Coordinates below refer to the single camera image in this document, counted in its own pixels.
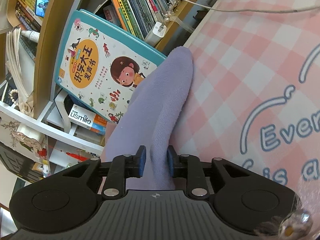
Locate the purple and pink sweater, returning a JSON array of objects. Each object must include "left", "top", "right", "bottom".
[{"left": 101, "top": 47, "right": 194, "bottom": 190}]

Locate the usmile box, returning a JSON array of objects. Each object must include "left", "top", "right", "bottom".
[{"left": 68, "top": 104, "right": 107, "bottom": 135}]

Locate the pink checkered tablecloth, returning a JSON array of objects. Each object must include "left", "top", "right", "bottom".
[{"left": 170, "top": 0, "right": 320, "bottom": 221}]

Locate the children's sound book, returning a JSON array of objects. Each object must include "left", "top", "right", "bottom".
[{"left": 55, "top": 9, "right": 166, "bottom": 122}]

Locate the white charger plug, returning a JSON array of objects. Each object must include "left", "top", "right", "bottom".
[{"left": 144, "top": 22, "right": 167, "bottom": 47}]

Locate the row of upright books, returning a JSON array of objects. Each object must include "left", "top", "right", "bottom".
[{"left": 112, "top": 0, "right": 178, "bottom": 40}]

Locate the wooden bookshelf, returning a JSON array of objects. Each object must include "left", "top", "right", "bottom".
[{"left": 0, "top": 0, "right": 213, "bottom": 156}]

